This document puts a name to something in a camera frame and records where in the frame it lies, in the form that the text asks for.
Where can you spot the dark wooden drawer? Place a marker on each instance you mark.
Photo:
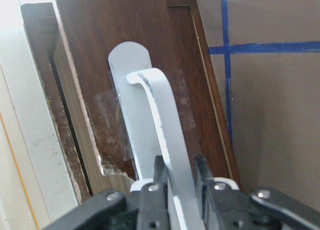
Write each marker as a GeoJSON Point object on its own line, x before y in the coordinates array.
{"type": "Point", "coordinates": [70, 42]}

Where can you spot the cream cabinet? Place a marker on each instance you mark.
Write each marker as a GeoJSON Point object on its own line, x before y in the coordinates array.
{"type": "Point", "coordinates": [54, 195]}

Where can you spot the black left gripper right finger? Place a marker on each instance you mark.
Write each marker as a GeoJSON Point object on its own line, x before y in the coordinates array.
{"type": "Point", "coordinates": [224, 207]}

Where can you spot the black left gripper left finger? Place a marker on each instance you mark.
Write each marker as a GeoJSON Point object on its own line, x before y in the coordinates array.
{"type": "Point", "coordinates": [145, 209]}

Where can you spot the white drawer handle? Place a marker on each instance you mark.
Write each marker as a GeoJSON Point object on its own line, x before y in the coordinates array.
{"type": "Point", "coordinates": [154, 129]}

